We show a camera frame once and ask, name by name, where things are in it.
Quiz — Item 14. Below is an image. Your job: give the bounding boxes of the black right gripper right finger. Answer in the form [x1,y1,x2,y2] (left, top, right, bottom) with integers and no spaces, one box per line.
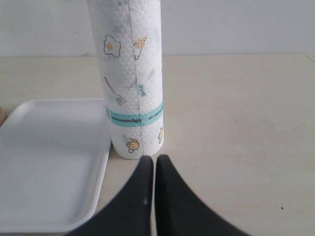
[156,154,247,236]

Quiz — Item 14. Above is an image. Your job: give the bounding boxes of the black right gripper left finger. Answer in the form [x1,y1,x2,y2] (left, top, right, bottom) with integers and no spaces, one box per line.
[67,156,154,236]

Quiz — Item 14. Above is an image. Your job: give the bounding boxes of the printed white paper towel roll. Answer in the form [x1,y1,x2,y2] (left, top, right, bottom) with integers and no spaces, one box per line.
[88,0,164,159]

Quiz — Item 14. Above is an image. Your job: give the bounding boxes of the white rectangular plastic tray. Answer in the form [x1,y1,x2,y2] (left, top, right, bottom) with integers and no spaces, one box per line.
[0,99,111,234]

